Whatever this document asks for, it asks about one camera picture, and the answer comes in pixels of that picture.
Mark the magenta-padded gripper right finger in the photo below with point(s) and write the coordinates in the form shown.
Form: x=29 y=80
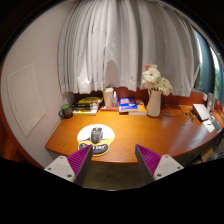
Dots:
x=165 y=165

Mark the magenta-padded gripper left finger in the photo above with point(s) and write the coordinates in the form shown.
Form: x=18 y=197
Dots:
x=61 y=166

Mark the dark grey computer mouse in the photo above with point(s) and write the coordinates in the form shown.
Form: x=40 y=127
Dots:
x=97 y=135

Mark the white yellow black mouse pad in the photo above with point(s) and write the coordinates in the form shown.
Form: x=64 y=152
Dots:
x=85 y=136

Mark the brown cardboard box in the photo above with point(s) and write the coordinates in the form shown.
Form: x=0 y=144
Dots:
x=206 y=154

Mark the dark green mug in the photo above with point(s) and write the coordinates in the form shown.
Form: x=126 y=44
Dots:
x=66 y=111

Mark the white paper sheet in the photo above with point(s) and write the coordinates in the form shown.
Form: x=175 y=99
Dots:
x=209 y=126

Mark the yellow and white book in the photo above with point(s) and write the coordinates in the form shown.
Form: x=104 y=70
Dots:
x=85 y=112

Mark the white ceramic jug vase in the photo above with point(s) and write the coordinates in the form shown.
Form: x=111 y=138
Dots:
x=154 y=106

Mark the orange book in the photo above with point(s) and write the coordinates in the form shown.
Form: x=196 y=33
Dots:
x=141 y=108

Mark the white flat device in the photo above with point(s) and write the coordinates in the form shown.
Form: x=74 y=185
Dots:
x=201 y=111

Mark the yellow and black book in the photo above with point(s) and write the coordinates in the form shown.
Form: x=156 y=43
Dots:
x=88 y=100

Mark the blue book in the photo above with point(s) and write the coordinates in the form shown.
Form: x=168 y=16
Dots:
x=127 y=104

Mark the red-brown book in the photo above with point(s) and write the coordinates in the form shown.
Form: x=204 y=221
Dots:
x=108 y=108

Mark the clear spray bottle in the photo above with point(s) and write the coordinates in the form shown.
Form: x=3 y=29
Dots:
x=115 y=101

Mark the beige tumbler cup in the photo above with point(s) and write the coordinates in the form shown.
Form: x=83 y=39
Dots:
x=107 y=97

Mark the white flower bouquet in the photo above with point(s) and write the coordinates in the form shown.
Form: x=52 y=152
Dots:
x=153 y=76

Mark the window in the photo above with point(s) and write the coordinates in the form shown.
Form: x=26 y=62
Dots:
x=206 y=66

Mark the white curtain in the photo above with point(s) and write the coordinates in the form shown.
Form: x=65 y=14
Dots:
x=126 y=43

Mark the white wall panel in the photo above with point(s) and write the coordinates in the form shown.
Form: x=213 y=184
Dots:
x=25 y=100

